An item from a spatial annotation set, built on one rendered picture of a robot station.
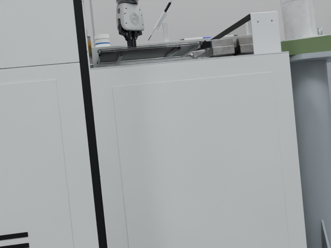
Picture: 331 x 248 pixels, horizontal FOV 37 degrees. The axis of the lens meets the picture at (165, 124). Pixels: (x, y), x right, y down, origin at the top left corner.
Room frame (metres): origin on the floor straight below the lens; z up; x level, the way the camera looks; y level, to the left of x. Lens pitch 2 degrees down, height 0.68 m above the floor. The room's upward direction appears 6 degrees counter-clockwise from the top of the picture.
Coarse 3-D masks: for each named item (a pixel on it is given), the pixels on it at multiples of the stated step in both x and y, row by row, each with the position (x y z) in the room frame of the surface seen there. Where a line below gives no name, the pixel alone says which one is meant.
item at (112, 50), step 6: (186, 42) 1.76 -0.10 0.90; (192, 42) 1.76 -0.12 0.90; (198, 42) 1.76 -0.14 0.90; (114, 48) 1.72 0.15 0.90; (120, 48) 1.72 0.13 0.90; (126, 48) 1.72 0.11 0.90; (132, 48) 1.73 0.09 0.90; (138, 48) 1.73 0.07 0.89; (144, 48) 1.73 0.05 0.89; (150, 48) 1.74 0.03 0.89; (156, 48) 1.74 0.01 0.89
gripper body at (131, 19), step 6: (120, 6) 1.81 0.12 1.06; (126, 6) 1.81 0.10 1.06; (132, 6) 1.83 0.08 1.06; (138, 6) 1.85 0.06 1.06; (120, 12) 1.81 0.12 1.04; (126, 12) 1.81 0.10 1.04; (132, 12) 1.83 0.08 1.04; (138, 12) 1.85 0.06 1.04; (120, 18) 1.81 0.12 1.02; (126, 18) 1.80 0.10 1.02; (132, 18) 1.82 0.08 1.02; (138, 18) 1.85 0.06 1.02; (126, 24) 1.80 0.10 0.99; (132, 24) 1.82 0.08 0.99; (138, 24) 1.84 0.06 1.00; (126, 30) 1.84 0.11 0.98; (132, 30) 1.82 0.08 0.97; (138, 30) 1.84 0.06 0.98
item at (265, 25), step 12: (264, 12) 1.64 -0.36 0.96; (276, 12) 1.64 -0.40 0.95; (252, 24) 1.63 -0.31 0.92; (264, 24) 1.64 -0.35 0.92; (276, 24) 1.64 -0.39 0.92; (252, 36) 1.63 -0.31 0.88; (264, 36) 1.63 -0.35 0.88; (276, 36) 1.64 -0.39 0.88; (264, 48) 1.63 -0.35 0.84; (276, 48) 1.64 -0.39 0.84
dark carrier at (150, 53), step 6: (162, 48) 1.79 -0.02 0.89; (168, 48) 1.81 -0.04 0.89; (186, 48) 1.87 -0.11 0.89; (102, 54) 1.79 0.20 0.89; (108, 54) 1.81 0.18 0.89; (114, 54) 1.83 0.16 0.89; (126, 54) 1.86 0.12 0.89; (132, 54) 1.88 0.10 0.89; (138, 54) 1.90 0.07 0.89; (144, 54) 1.92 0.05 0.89; (150, 54) 1.94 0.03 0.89; (156, 54) 1.96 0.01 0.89; (162, 54) 1.98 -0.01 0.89; (174, 54) 2.03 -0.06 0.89; (180, 54) 2.05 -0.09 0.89; (102, 60) 1.98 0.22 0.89; (108, 60) 2.00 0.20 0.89; (114, 60) 2.02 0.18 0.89; (126, 60) 2.07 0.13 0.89
